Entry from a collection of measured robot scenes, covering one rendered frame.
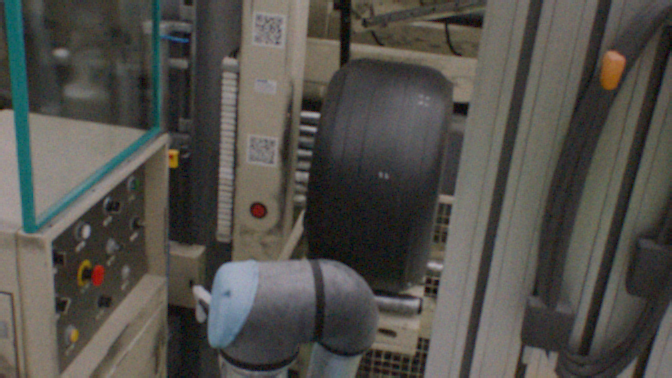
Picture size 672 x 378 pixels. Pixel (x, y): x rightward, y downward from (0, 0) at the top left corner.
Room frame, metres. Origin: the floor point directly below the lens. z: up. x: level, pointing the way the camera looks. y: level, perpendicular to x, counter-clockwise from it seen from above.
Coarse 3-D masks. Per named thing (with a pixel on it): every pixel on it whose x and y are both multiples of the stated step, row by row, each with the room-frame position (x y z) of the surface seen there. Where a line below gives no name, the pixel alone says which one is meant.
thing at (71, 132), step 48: (48, 0) 1.22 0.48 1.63; (96, 0) 1.39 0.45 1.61; (144, 0) 1.60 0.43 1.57; (48, 48) 1.22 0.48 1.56; (96, 48) 1.38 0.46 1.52; (144, 48) 1.60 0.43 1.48; (48, 96) 1.21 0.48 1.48; (96, 96) 1.37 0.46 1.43; (144, 96) 1.59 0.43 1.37; (48, 144) 1.20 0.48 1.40; (96, 144) 1.37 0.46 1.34; (48, 192) 1.19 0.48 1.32
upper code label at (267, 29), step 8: (256, 16) 1.74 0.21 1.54; (264, 16) 1.74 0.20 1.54; (272, 16) 1.74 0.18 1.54; (280, 16) 1.74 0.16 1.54; (256, 24) 1.74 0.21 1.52; (264, 24) 1.74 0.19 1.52; (272, 24) 1.74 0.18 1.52; (280, 24) 1.74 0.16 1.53; (256, 32) 1.74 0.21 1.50; (264, 32) 1.74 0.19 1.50; (272, 32) 1.74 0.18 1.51; (280, 32) 1.74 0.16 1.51; (256, 40) 1.74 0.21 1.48; (264, 40) 1.74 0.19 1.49; (272, 40) 1.74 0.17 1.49; (280, 40) 1.74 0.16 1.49
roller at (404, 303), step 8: (376, 296) 1.63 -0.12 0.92; (384, 296) 1.63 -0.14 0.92; (392, 296) 1.63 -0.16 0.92; (400, 296) 1.63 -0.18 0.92; (408, 296) 1.63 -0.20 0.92; (416, 296) 1.64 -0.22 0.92; (384, 304) 1.62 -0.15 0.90; (392, 304) 1.62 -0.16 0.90; (400, 304) 1.61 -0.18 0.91; (408, 304) 1.61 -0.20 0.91; (416, 304) 1.61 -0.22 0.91; (408, 312) 1.61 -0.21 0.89; (416, 312) 1.61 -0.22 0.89
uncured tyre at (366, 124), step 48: (336, 96) 1.66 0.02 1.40; (384, 96) 1.65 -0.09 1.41; (432, 96) 1.66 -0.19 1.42; (336, 144) 1.57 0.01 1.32; (384, 144) 1.56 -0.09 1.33; (432, 144) 1.57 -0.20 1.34; (336, 192) 1.53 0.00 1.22; (384, 192) 1.51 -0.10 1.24; (432, 192) 1.53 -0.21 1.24; (336, 240) 1.52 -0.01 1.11; (384, 240) 1.51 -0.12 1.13; (432, 240) 1.58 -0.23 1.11; (384, 288) 1.60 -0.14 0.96
